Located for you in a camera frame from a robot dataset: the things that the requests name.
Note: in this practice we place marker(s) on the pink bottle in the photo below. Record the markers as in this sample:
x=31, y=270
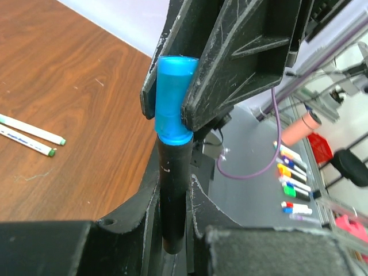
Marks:
x=300, y=129

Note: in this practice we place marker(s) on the red box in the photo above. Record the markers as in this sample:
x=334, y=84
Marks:
x=320, y=148

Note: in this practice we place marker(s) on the white pen light green end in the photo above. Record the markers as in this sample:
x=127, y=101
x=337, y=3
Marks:
x=33, y=130

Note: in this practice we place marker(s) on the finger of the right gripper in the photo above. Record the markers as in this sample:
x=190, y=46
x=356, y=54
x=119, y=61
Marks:
x=245, y=55
x=187, y=30

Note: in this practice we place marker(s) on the blue highlighter cap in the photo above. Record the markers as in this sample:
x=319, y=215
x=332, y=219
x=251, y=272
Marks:
x=174, y=75

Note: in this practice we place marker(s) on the black blue highlighter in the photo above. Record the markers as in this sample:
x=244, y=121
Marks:
x=174, y=180

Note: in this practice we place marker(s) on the white pen dark green end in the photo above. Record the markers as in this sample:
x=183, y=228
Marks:
x=27, y=141

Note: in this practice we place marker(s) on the row of coloured markers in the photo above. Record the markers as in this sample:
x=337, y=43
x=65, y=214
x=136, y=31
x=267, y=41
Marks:
x=293, y=177

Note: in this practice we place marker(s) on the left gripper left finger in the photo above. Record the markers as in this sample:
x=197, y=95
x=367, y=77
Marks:
x=133, y=245

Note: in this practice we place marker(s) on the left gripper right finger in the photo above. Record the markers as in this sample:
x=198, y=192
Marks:
x=201, y=213

